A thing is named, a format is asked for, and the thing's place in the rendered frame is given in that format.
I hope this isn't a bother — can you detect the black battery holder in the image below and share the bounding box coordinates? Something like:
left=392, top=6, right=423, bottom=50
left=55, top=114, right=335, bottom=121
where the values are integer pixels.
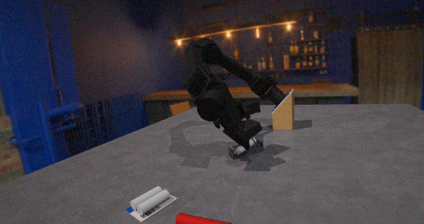
left=229, top=139, right=264, bottom=159

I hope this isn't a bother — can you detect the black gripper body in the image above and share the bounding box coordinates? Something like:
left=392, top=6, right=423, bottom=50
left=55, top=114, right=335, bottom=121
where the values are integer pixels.
left=213, top=99, right=262, bottom=142

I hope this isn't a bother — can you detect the red cylinder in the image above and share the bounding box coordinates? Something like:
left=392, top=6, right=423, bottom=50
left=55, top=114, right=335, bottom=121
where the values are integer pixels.
left=176, top=213, right=232, bottom=224

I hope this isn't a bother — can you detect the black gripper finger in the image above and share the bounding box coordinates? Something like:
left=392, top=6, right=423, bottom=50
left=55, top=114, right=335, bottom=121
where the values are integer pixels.
left=231, top=135, right=250, bottom=150
left=223, top=129, right=234, bottom=140

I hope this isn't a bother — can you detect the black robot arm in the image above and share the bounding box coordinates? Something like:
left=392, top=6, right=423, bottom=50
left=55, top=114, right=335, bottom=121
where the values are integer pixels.
left=182, top=37, right=287, bottom=121

